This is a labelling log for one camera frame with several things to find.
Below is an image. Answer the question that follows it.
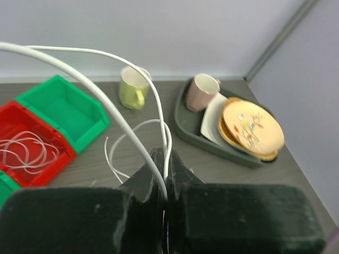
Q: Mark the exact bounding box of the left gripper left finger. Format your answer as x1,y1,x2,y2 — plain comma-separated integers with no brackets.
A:
0,147,167,254

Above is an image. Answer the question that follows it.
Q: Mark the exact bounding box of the red bin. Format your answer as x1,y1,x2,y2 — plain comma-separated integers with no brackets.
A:
1,101,77,187

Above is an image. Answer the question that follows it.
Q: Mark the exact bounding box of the green bin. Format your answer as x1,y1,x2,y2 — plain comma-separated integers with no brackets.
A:
0,171,21,208
15,75,110,154

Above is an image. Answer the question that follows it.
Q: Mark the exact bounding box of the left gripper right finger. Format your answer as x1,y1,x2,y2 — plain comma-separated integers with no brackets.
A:
166,151,325,253

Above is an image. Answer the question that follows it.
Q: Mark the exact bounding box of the dark grey tray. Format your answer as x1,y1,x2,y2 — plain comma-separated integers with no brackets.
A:
174,78,274,168

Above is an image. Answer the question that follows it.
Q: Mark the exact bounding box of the far green bin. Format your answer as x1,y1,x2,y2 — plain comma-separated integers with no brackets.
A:
15,75,110,154

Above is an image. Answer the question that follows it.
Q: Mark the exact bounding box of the yellow-green mug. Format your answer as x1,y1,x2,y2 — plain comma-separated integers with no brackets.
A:
119,66,149,110

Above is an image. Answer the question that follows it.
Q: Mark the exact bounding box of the near green bin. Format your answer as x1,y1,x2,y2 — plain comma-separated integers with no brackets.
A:
0,171,21,208

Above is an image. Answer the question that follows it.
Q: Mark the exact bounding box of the lower wooden plate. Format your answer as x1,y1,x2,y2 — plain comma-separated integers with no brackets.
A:
217,97,279,162

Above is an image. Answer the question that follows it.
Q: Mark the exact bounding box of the right aluminium frame post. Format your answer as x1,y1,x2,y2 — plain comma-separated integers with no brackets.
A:
243,0,319,82

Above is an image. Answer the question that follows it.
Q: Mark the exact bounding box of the white napkin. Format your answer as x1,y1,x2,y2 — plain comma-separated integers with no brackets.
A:
200,93,227,148

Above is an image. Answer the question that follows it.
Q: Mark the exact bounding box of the bird pattern plate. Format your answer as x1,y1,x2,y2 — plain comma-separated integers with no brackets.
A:
222,99,284,155

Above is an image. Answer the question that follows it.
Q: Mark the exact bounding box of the pink mug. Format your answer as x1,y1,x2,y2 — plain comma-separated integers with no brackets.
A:
186,73,221,112

